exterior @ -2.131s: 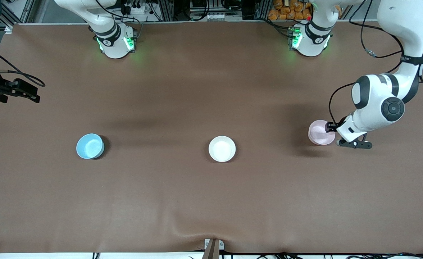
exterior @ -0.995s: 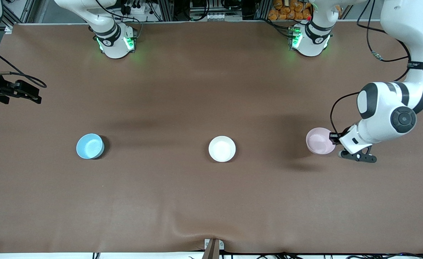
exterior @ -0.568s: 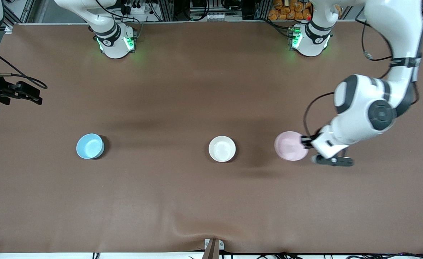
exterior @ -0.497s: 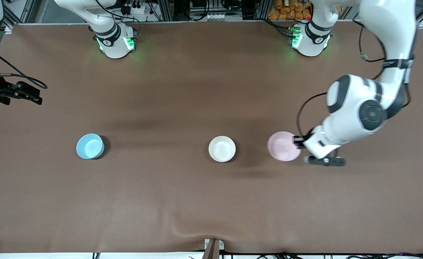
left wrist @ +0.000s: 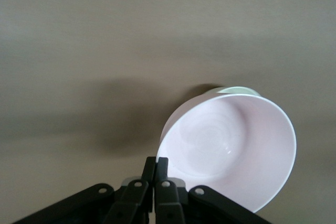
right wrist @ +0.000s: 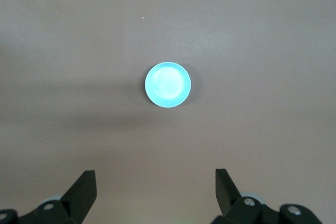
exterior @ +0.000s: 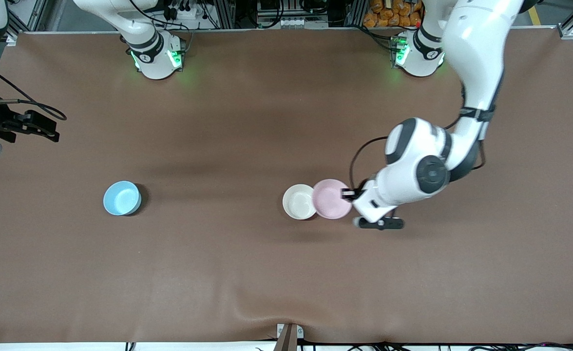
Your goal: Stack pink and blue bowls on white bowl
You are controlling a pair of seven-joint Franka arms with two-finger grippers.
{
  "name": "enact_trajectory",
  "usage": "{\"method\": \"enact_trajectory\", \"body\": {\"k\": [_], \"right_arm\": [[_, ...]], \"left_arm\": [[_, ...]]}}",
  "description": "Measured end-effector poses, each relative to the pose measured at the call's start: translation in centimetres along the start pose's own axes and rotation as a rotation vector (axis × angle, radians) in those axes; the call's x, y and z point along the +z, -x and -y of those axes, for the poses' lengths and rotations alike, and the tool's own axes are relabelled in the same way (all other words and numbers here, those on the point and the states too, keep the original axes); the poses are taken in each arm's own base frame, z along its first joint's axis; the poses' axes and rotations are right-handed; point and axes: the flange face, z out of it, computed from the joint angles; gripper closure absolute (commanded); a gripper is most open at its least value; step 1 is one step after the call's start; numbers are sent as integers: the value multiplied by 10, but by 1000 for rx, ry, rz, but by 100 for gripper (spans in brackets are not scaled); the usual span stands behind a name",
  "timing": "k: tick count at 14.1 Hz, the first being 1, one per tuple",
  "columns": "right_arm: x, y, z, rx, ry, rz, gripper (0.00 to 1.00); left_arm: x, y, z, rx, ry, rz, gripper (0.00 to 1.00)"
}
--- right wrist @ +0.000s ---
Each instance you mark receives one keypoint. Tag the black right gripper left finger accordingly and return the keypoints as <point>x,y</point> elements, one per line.
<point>76,200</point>

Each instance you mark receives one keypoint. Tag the blue bowl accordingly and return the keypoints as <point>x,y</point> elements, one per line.
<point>168,85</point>

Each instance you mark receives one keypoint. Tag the brown table cover cloth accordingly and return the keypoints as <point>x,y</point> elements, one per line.
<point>168,11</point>

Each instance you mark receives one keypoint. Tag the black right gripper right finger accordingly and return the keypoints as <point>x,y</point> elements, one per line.
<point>233,205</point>

